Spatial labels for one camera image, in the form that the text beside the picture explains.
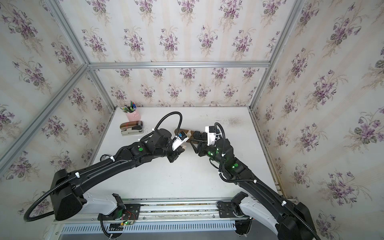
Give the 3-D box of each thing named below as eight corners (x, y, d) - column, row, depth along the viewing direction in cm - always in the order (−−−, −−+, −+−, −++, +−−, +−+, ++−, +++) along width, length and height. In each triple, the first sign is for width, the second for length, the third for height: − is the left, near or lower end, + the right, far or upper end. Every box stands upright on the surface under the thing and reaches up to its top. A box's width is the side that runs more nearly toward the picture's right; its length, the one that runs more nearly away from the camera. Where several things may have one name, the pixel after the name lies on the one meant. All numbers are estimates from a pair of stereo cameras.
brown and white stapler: (120, 136, 104) (118, 132, 101) (122, 124, 111) (120, 121, 108) (142, 134, 105) (140, 130, 102) (143, 123, 112) (142, 119, 109)
